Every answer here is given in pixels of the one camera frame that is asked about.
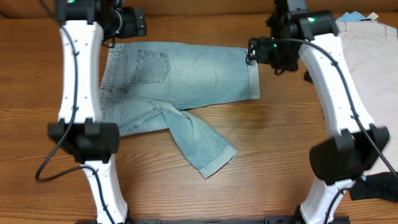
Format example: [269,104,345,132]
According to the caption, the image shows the light blue denim shorts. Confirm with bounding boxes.
[99,42,260,178]

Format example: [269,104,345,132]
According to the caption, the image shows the light blue garment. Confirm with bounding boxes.
[336,11,397,36]

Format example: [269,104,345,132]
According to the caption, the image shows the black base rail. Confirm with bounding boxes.
[74,214,352,224]

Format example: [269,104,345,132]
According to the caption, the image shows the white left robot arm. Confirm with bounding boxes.
[35,0,147,224]

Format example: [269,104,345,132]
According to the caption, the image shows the beige folded trousers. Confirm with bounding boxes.
[336,21,397,169]

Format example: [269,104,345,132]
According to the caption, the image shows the black garment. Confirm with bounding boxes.
[310,79,397,202]

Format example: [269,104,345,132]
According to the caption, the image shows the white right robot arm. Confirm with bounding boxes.
[246,5,389,223]

